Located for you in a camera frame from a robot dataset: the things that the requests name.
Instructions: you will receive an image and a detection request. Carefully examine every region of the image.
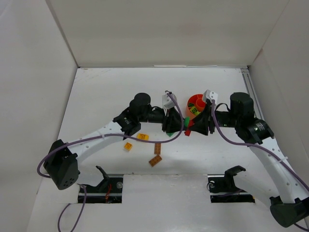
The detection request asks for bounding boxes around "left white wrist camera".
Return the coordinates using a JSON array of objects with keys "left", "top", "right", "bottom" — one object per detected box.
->
[{"left": 162, "top": 92, "right": 177, "bottom": 114}]

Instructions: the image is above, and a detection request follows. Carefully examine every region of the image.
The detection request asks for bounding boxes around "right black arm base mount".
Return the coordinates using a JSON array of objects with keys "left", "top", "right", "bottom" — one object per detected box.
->
[{"left": 206, "top": 165, "right": 255, "bottom": 203}]

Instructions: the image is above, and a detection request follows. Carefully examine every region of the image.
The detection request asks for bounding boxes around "aluminium rail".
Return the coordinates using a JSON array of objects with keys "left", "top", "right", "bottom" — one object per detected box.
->
[{"left": 240, "top": 68, "right": 264, "bottom": 120}]

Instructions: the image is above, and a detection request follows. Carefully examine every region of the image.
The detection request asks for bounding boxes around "long red lego brick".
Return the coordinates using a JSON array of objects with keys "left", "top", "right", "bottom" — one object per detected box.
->
[{"left": 184, "top": 120, "right": 194, "bottom": 136}]

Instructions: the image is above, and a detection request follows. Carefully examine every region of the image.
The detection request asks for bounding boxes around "brown lego plate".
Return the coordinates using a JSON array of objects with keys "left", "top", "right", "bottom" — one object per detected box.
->
[
  {"left": 149, "top": 155, "right": 162, "bottom": 167},
  {"left": 154, "top": 143, "right": 161, "bottom": 155}
]

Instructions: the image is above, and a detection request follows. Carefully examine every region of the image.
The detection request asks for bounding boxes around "orange round divided container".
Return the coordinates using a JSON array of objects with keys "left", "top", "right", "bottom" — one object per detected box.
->
[{"left": 186, "top": 94, "right": 207, "bottom": 120}]

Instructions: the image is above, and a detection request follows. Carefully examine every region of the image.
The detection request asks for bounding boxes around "yellow curved lego brick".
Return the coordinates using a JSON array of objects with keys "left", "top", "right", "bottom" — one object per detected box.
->
[{"left": 137, "top": 133, "right": 149, "bottom": 141}]

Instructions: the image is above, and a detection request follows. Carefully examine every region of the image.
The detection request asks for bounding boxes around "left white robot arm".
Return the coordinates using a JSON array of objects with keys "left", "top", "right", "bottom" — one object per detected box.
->
[{"left": 37, "top": 91, "right": 185, "bottom": 190}]

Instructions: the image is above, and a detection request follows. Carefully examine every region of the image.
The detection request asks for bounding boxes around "long green lego brick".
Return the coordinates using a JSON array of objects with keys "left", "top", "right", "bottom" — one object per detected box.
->
[{"left": 184, "top": 117, "right": 190, "bottom": 128}]

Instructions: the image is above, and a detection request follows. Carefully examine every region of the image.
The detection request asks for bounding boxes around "lime lego with yellow studs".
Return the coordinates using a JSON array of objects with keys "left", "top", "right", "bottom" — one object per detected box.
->
[{"left": 190, "top": 106, "right": 200, "bottom": 116}]

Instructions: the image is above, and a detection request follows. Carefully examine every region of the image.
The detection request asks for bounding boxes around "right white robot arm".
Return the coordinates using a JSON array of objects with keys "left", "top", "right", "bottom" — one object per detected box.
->
[{"left": 189, "top": 90, "right": 309, "bottom": 231}]

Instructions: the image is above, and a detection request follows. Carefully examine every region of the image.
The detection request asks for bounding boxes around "small orange-yellow lego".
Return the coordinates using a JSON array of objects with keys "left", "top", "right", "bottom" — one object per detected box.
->
[{"left": 124, "top": 143, "right": 133, "bottom": 151}]

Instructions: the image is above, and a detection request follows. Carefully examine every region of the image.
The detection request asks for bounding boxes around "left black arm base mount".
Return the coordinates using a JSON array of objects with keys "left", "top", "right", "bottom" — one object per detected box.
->
[{"left": 77, "top": 166, "right": 124, "bottom": 204}]

